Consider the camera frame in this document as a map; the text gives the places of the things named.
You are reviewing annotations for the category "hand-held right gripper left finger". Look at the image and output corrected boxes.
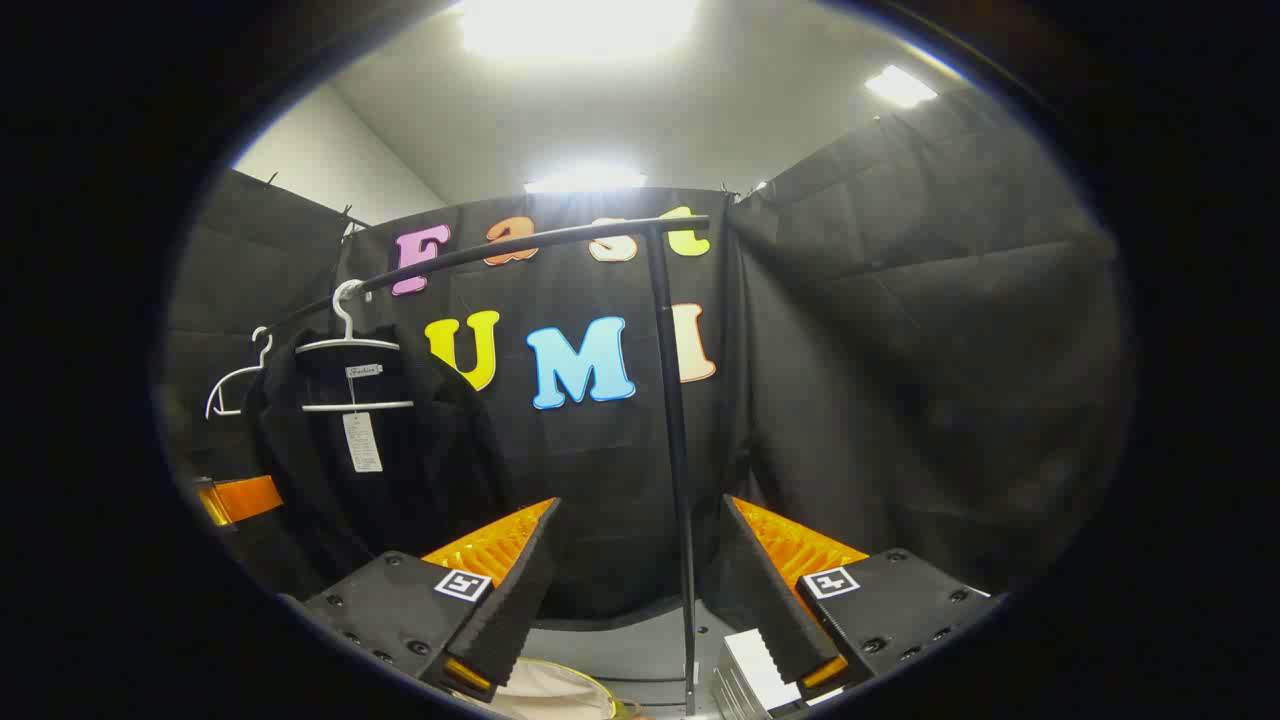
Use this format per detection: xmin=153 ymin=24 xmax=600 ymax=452
xmin=283 ymin=497 xmax=563 ymax=704

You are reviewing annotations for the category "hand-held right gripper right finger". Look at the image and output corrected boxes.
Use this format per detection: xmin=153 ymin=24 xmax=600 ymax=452
xmin=718 ymin=494 xmax=1006 ymax=701

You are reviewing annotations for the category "black knit garment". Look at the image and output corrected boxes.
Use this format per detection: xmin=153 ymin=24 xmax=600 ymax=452
xmin=245 ymin=325 xmax=511 ymax=601

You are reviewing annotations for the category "white plastic hanger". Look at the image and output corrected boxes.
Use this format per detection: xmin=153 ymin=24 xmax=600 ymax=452
xmin=205 ymin=327 xmax=274 ymax=419
xmin=295 ymin=279 xmax=416 ymax=413

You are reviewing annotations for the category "black metal clothes rack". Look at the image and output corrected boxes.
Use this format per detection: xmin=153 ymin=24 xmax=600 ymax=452
xmin=262 ymin=213 xmax=713 ymax=717

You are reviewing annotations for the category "white box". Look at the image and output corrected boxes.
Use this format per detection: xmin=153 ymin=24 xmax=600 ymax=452
xmin=712 ymin=628 xmax=833 ymax=720

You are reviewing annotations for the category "black backdrop cloth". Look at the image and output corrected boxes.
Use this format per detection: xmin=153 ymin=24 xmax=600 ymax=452
xmin=165 ymin=85 xmax=1136 ymax=621

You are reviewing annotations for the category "long ceiling light panel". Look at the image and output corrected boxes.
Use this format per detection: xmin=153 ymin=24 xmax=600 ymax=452
xmin=525 ymin=165 xmax=648 ymax=194

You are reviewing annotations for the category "small ceiling light panel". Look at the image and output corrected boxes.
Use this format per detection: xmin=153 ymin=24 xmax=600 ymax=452
xmin=865 ymin=65 xmax=939 ymax=109

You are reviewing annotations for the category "large ceiling light panel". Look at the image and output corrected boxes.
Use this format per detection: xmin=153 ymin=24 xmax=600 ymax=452
xmin=460 ymin=0 xmax=701 ymax=61

